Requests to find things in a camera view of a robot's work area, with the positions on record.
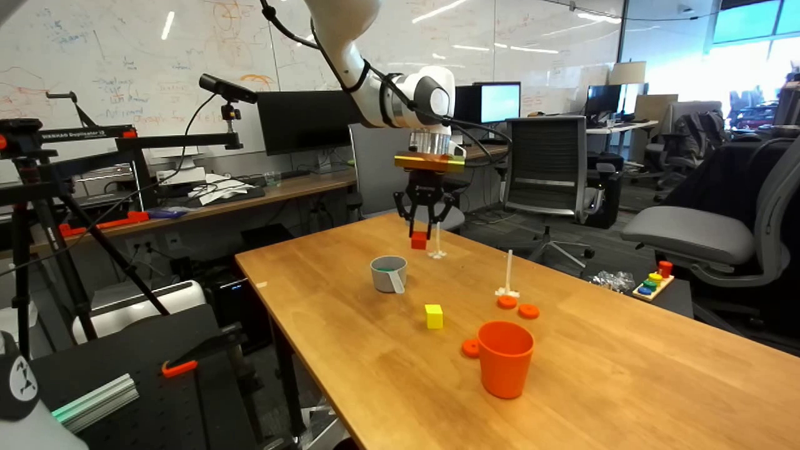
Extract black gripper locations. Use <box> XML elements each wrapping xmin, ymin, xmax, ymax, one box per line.
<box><xmin>393</xmin><ymin>170</ymin><xmax>461</xmax><ymax>244</ymax></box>

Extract yellow block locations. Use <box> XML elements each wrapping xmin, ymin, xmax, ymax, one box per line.
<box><xmin>423</xmin><ymin>302</ymin><xmax>446</xmax><ymax>333</ymax></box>

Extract gray office chair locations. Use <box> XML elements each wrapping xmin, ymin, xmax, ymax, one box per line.
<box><xmin>620</xmin><ymin>135</ymin><xmax>800</xmax><ymax>340</ymax></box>
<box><xmin>348</xmin><ymin>119</ymin><xmax>468</xmax><ymax>232</ymax></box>

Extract small dark monitor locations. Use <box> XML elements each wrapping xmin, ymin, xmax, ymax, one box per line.
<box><xmin>451</xmin><ymin>85</ymin><xmax>481</xmax><ymax>128</ymax></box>

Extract lit white monitor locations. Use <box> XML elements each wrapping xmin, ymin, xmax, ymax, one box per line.
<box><xmin>478</xmin><ymin>79</ymin><xmax>525</xmax><ymax>128</ymax></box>

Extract black mesh office chair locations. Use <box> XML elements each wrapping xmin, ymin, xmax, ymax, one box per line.
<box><xmin>503</xmin><ymin>115</ymin><xmax>604</xmax><ymax>258</ymax></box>

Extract large dark monitor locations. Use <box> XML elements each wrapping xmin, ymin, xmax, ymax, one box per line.
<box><xmin>258</xmin><ymin>87</ymin><xmax>369</xmax><ymax>157</ymax></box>

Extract orange plastic cup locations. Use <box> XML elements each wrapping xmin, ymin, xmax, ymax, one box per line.
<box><xmin>474</xmin><ymin>320</ymin><xmax>536</xmax><ymax>403</ymax></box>

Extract long wooden desk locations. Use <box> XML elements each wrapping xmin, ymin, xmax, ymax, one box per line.
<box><xmin>33</xmin><ymin>142</ymin><xmax>513</xmax><ymax>252</ymax></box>

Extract clear plastic bag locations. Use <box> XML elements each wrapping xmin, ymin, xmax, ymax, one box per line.
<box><xmin>591</xmin><ymin>267</ymin><xmax>636</xmax><ymax>295</ymax></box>

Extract white papers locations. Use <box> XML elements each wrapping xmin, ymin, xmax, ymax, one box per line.
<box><xmin>181</xmin><ymin>173</ymin><xmax>254</xmax><ymax>208</ymax></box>

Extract colourful stacking toy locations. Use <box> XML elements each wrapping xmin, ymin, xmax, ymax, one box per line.
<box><xmin>630</xmin><ymin>258</ymin><xmax>674</xmax><ymax>302</ymax></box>

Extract low black table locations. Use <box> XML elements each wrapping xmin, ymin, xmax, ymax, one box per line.
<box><xmin>581</xmin><ymin>267</ymin><xmax>695</xmax><ymax>320</ymax></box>

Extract white box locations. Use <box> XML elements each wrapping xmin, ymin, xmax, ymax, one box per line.
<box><xmin>70</xmin><ymin>280</ymin><xmax>208</xmax><ymax>345</ymax></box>

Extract black cloth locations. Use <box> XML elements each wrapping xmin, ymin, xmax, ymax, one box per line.
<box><xmin>664</xmin><ymin>138</ymin><xmax>794</xmax><ymax>229</ymax></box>

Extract black equipment case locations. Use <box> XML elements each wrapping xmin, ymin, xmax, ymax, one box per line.
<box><xmin>33</xmin><ymin>305</ymin><xmax>259</xmax><ymax>450</ymax></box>

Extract silver green bar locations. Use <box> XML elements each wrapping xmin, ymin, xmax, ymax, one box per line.
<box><xmin>46</xmin><ymin>373</ymin><xmax>143</xmax><ymax>435</ymax></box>

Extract black cap with logo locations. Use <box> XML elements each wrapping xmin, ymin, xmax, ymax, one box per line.
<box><xmin>0</xmin><ymin>330</ymin><xmax>43</xmax><ymax>423</ymax></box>

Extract gray pot with handle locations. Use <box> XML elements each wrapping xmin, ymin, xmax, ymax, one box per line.
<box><xmin>368</xmin><ymin>255</ymin><xmax>413</xmax><ymax>297</ymax></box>

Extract black boom camera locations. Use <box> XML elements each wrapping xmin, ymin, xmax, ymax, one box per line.
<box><xmin>198</xmin><ymin>72</ymin><xmax>263</xmax><ymax>104</ymax></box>

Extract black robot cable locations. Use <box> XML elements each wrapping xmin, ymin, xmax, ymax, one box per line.
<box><xmin>258</xmin><ymin>0</ymin><xmax>395</xmax><ymax>108</ymax></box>

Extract orange clamp handle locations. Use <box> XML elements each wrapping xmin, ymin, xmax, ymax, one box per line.
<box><xmin>160</xmin><ymin>357</ymin><xmax>203</xmax><ymax>382</ymax></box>

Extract black camera tripod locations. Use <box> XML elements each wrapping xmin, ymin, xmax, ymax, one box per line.
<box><xmin>0</xmin><ymin>115</ymin><xmax>171</xmax><ymax>359</ymax></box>

